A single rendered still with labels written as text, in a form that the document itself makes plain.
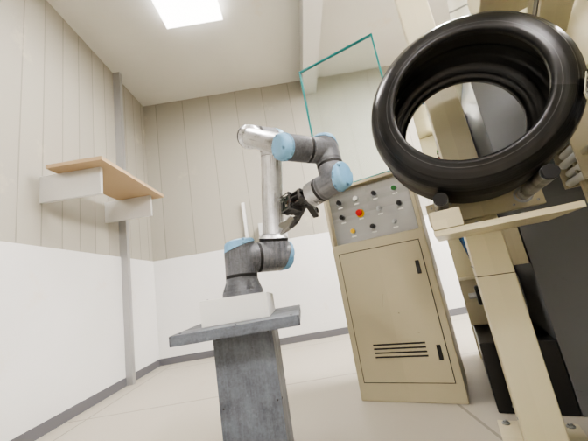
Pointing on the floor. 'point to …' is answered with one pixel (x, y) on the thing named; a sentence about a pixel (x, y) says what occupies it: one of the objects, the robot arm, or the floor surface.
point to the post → (493, 266)
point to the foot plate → (511, 431)
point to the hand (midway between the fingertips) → (280, 218)
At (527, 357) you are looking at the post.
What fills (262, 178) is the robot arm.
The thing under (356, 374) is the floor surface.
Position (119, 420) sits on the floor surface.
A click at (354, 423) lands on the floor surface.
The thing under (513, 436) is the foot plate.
